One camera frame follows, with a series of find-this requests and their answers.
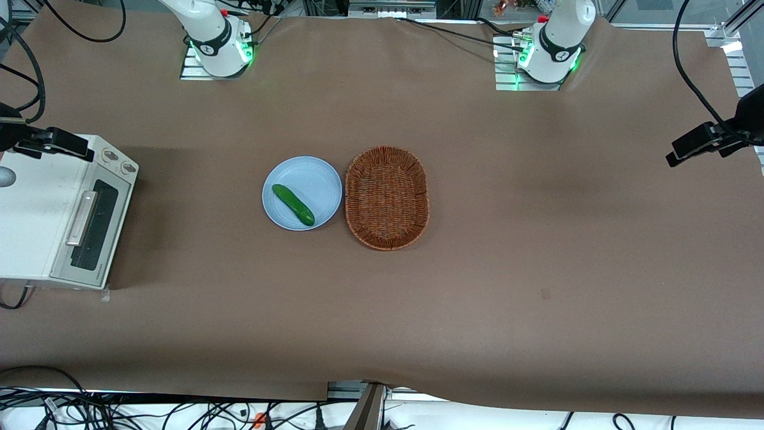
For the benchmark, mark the round oven knob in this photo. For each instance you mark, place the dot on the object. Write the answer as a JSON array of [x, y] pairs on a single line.
[[128, 167], [110, 155]]

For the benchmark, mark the green cucumber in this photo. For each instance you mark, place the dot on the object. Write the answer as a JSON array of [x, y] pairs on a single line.
[[292, 204]]

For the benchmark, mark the light blue round plate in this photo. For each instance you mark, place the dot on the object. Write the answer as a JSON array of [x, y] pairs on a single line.
[[310, 179]]

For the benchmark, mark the brown wicker basket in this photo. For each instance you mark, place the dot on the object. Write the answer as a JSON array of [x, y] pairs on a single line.
[[387, 197]]

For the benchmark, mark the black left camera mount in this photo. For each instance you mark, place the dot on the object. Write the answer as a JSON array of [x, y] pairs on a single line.
[[752, 113]]

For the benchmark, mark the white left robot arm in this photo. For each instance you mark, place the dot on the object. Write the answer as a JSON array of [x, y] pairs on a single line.
[[564, 33]]

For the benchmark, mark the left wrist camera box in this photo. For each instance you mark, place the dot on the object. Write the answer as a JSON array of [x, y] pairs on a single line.
[[692, 143]]

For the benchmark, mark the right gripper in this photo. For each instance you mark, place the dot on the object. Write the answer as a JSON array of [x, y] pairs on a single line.
[[8, 132]]

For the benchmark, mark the clear oven foot stopper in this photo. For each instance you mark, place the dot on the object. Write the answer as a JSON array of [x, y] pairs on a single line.
[[105, 294]]

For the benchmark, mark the metal table bracket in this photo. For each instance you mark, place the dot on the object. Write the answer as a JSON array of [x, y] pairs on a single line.
[[370, 412]]

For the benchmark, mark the brown table cover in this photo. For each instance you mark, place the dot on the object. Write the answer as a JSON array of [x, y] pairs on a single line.
[[537, 269]]

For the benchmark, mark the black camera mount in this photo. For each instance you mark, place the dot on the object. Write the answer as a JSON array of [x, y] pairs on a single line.
[[752, 113], [9, 128]]

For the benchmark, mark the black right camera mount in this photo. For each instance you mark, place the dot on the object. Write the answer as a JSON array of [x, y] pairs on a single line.
[[9, 128]]

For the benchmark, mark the aluminium arm base plate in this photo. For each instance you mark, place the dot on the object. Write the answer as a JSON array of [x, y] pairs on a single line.
[[188, 71], [504, 74]]

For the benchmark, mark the grey metal box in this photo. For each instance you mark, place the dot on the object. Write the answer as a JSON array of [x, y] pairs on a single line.
[[391, 7]]

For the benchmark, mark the white toaster oven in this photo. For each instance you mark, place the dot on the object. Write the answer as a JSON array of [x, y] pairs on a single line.
[[30, 209]]

